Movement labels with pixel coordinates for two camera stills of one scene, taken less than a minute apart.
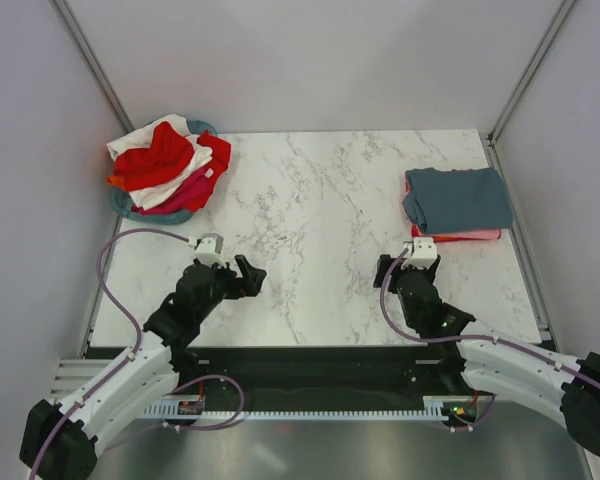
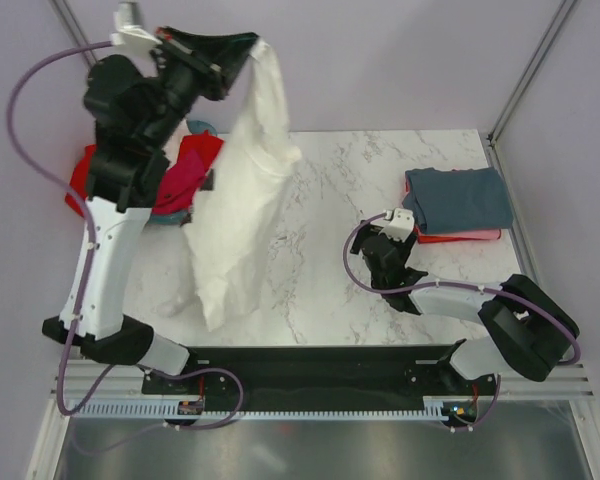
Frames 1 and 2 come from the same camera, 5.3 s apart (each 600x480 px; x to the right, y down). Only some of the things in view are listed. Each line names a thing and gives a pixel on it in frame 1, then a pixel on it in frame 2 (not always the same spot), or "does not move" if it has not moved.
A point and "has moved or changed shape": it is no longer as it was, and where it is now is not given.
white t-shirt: x=143 y=137 has moved or changed shape
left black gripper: x=249 y=285 → x=224 y=53
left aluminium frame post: x=69 y=22 does not move
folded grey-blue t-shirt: x=460 y=199 does not move
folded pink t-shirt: x=491 y=234 does not move
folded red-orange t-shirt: x=415 y=231 does not move
